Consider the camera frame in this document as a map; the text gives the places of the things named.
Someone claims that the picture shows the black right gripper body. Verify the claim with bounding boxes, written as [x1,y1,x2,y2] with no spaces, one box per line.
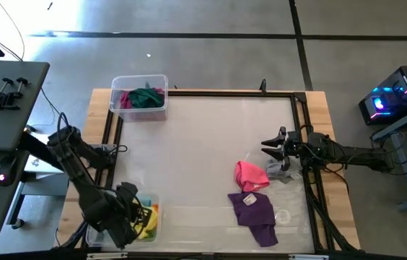
[279,126,304,172]

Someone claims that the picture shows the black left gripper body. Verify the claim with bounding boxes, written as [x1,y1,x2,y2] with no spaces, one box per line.
[111,182,143,250]

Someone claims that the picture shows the yellow towel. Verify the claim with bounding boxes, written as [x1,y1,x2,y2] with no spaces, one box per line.
[133,207,159,240]

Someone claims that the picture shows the purple towel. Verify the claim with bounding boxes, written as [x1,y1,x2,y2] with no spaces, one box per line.
[227,191,279,248]

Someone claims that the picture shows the bright magenta towel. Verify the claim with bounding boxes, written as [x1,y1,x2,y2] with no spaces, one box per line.
[119,90,134,111]

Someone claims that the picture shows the dark green towel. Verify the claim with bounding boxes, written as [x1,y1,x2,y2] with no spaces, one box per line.
[128,87,166,110]

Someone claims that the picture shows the grey towel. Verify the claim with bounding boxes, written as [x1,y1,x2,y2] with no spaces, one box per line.
[266,160,302,184]

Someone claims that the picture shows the clear plastic bin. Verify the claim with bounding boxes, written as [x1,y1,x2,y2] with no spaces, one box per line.
[109,74,170,123]
[85,193,162,249]

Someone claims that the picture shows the pink towel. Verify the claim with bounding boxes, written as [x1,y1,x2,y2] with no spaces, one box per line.
[234,160,271,193]

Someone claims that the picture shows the grey metal desk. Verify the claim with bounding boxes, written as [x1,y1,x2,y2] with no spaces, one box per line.
[371,100,407,212]

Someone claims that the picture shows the computer tower with lights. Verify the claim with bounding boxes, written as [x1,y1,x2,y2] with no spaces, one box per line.
[358,64,407,126]

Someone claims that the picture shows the black computer mouse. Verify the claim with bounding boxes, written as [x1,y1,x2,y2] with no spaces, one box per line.
[0,155,19,188]

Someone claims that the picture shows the grey side desk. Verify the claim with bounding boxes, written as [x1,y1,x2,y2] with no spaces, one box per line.
[0,59,51,240]

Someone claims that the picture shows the white bracket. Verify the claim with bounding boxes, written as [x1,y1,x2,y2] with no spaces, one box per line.
[289,253,330,260]
[86,251,128,260]

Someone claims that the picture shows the clear plastic ring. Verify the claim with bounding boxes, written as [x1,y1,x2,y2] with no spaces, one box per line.
[274,208,291,225]

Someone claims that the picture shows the black metal table frame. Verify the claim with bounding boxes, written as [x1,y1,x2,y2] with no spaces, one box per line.
[58,79,362,256]

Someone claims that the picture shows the thin black cable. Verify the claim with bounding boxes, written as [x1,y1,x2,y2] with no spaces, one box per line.
[40,87,62,116]
[0,0,26,61]

